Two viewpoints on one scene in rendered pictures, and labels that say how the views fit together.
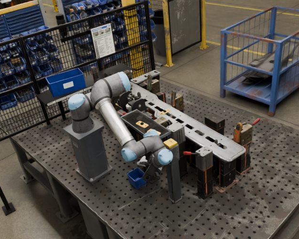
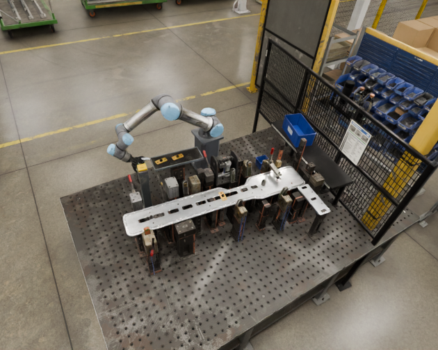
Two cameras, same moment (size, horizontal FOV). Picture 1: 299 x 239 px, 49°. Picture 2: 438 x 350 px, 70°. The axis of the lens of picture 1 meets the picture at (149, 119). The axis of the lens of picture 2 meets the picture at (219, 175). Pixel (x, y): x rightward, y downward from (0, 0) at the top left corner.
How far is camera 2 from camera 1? 2.76 m
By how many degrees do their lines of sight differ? 70
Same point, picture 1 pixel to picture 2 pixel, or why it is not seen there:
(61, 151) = (240, 151)
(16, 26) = not seen: outside the picture
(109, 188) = not seen: hidden behind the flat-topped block
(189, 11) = not seen: outside the picture
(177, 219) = (128, 203)
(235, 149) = (133, 227)
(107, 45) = (354, 150)
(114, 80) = (162, 101)
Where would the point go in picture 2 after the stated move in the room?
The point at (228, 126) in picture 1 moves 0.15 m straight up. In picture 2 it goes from (227, 286) to (229, 276)
